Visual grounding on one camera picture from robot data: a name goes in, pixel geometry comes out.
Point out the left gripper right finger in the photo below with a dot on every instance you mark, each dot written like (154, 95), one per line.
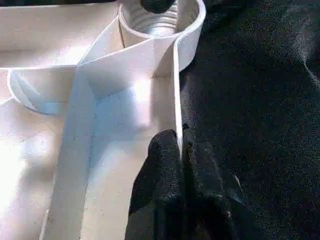
(215, 200)

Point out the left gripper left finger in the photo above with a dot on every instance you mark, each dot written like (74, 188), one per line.
(160, 195)

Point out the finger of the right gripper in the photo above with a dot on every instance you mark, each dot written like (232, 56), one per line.
(159, 6)

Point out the white plastic table top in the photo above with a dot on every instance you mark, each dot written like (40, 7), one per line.
(120, 110)

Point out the black mat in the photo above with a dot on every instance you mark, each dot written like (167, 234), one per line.
(260, 100)

